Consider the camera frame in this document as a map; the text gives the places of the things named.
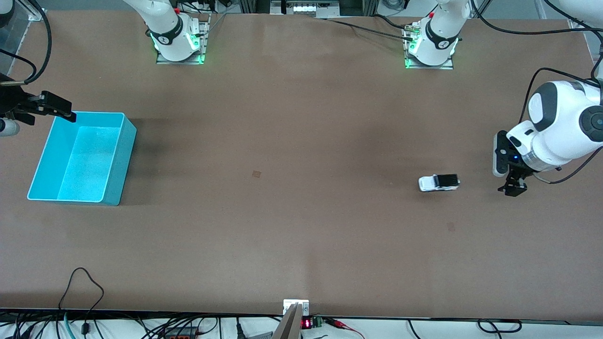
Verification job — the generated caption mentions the white and black toy car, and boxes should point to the white and black toy car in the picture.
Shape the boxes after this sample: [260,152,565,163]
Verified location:
[418,174,461,193]

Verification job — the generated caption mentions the turquoise plastic bin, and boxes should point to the turquoise plastic bin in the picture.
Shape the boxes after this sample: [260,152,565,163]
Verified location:
[27,111,138,206]

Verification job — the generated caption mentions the red clip leads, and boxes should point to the red clip leads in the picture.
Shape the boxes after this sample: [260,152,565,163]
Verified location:
[324,318,366,339]

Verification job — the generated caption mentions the grey metal beam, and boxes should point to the grey metal beam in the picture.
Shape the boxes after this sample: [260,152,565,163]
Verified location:
[272,304,302,339]

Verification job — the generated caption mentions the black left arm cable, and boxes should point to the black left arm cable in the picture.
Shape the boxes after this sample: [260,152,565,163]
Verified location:
[518,67,603,185]

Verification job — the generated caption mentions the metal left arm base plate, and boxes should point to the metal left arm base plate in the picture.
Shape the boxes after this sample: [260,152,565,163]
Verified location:
[404,22,454,70]

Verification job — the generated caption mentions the long black cable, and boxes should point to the long black cable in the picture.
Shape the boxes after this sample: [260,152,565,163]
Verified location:
[471,9,595,36]

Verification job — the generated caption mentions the coiled black cable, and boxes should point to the coiled black cable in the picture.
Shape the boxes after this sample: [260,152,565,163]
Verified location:
[477,319,522,334]

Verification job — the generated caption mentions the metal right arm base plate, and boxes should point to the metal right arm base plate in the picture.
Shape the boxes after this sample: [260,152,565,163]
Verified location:
[156,14,210,65]

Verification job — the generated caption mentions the black cable on table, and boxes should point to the black cable on table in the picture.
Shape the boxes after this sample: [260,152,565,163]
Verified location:
[325,18,416,42]

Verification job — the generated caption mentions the thin black looped cable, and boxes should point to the thin black looped cable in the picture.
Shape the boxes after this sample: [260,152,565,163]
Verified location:
[58,267,105,336]

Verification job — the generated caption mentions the silver camera mount bracket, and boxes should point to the silver camera mount bracket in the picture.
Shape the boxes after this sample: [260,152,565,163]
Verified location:
[283,299,310,316]

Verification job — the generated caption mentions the metal frame with lights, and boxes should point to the metal frame with lights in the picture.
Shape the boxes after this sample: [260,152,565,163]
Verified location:
[270,0,340,18]

